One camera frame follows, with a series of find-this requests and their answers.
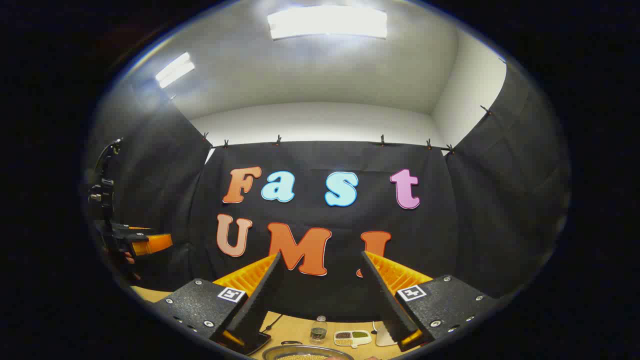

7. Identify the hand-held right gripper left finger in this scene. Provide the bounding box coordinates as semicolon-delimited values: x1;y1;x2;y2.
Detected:
152;252;284;356

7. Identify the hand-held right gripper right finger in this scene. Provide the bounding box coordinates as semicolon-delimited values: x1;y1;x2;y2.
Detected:
360;251;501;354

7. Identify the steel pot with black handles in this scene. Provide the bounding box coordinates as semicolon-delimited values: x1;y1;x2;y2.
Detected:
262;340;357;360

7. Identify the white toaster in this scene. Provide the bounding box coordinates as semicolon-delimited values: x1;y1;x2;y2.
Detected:
375;322;399;347

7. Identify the white divided plate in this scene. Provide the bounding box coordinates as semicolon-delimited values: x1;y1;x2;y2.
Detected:
333;330;373;349

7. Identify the clear plastic bottle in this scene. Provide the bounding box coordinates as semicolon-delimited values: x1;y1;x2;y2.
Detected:
310;316;329;345

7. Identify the black backdrop cloth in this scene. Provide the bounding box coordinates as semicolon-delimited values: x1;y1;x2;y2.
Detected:
87;57;571;323

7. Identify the small ceiling light panel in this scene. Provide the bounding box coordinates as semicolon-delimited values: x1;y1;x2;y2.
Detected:
155;52;196;89

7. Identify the large ceiling light panel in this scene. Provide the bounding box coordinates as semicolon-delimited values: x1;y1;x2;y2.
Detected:
267;6;388;41

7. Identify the black cable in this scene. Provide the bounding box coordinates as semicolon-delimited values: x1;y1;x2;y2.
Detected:
260;313;284;335

